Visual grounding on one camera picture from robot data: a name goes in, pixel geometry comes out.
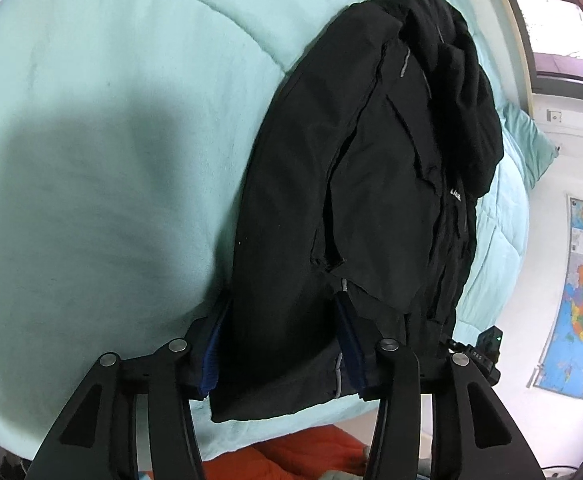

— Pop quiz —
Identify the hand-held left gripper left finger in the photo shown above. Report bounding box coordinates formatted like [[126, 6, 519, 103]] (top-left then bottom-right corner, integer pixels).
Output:
[[31, 310, 228, 480]]

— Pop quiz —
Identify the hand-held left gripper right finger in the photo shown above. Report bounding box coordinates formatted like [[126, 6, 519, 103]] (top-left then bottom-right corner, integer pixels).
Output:
[[334, 296, 547, 480]]

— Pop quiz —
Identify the black hooded jacket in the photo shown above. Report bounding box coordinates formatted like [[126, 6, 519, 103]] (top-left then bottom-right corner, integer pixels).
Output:
[[210, 0, 505, 423]]

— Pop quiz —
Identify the orange cloth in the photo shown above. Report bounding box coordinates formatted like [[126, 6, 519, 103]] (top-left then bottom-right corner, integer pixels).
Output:
[[202, 424, 375, 480]]

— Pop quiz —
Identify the teal pillow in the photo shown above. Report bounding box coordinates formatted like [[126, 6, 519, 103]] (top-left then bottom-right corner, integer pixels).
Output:
[[495, 101, 560, 192]]

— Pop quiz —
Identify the teal quilted comforter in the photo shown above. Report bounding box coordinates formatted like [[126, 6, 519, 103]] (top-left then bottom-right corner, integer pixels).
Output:
[[0, 0, 532, 461]]

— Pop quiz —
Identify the beige window sill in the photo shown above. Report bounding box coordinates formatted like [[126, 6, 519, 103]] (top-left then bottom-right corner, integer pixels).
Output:
[[479, 0, 536, 113]]

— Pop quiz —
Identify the grey framed window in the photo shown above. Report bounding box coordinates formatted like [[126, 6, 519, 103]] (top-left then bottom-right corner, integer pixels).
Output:
[[500, 0, 583, 95]]

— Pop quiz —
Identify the colourful wall map poster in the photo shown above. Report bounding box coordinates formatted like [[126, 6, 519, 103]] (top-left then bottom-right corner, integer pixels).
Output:
[[530, 192, 583, 407]]

